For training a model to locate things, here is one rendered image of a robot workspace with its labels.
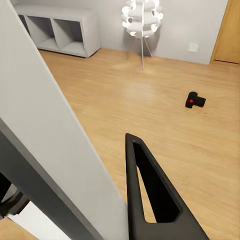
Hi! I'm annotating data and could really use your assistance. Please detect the camera tripod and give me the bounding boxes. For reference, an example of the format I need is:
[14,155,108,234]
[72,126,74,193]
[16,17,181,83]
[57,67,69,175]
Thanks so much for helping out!
[0,0,129,240]

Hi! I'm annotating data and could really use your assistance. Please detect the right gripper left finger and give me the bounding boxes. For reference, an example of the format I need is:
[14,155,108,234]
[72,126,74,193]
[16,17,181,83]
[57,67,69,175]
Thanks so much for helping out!
[0,172,12,203]

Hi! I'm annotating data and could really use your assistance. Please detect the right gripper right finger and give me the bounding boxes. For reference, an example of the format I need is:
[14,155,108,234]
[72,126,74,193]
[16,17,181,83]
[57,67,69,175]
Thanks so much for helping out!
[125,133,210,240]

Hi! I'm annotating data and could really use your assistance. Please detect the digital camera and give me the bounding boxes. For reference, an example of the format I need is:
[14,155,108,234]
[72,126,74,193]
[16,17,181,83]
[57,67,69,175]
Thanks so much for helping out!
[185,91,206,108]

